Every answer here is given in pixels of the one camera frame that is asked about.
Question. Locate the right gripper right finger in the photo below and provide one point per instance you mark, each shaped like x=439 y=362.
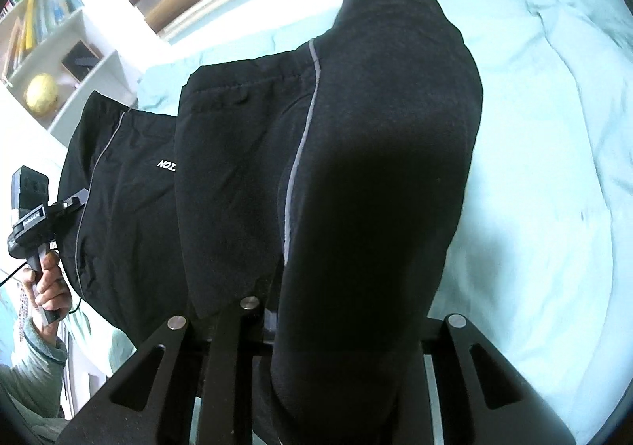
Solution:
x=464 y=391

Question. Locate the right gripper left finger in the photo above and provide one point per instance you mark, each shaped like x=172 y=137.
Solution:
x=178 y=387

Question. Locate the black track jacket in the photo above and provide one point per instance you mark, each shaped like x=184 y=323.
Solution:
x=333 y=174

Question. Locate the grey-green sleeve forearm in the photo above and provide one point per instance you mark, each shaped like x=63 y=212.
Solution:
x=34 y=382

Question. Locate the person's left hand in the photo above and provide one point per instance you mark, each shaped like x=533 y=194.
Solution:
x=47 y=291

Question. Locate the yellow ball on shelf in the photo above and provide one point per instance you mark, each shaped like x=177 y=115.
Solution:
x=41 y=95

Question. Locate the light green bed sheet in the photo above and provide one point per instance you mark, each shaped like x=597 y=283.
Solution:
x=541 y=260

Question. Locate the white bookshelf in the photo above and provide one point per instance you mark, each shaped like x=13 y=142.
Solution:
x=103 y=47

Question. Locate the row of books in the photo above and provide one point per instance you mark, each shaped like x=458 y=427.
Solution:
x=28 y=23

